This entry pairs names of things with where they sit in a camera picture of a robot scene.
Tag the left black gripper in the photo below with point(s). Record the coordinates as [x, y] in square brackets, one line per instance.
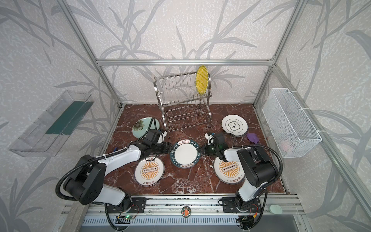
[166, 147]

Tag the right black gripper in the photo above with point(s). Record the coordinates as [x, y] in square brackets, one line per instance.
[209, 148]

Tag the white plate dark green rim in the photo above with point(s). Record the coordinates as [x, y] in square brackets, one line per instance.
[186, 154]

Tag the yellow woven pattern plate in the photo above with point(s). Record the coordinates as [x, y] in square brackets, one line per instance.
[202, 80]

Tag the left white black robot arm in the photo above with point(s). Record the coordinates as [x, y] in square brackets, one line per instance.
[85, 182]

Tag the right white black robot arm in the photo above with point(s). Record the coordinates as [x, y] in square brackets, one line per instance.
[262, 166]

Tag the steel two-tier dish rack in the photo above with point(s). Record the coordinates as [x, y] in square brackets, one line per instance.
[179, 102]

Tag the left orange sunburst plate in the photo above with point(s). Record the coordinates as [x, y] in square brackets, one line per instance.
[149, 172]

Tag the orange sunburst plate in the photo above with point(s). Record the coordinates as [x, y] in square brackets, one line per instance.
[149, 172]
[230, 172]

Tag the right orange sunburst plate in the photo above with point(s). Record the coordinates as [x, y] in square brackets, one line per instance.
[230, 172]

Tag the pale green flower plate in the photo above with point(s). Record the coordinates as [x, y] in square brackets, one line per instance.
[140, 127]

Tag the white plate thin teal rim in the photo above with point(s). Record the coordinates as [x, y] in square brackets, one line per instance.
[235, 125]

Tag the purple pink spatula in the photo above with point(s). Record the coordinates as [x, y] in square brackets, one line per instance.
[252, 137]

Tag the round orange sticker badge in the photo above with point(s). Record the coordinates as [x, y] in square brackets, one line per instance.
[186, 211]

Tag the pale green round puck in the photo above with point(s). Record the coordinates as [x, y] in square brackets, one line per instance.
[276, 209]

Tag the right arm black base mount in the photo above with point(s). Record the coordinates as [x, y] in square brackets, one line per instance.
[237, 205]

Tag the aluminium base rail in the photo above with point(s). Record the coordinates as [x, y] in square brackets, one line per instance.
[205, 210]

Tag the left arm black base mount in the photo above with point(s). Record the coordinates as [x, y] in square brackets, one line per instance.
[138, 205]

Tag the white wire mesh basket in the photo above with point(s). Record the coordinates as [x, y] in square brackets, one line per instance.
[290, 126]

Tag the clear plastic wall tray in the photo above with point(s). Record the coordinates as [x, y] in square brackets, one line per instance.
[48, 134]

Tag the aluminium cage frame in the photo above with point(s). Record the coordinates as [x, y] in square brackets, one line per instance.
[357, 187]

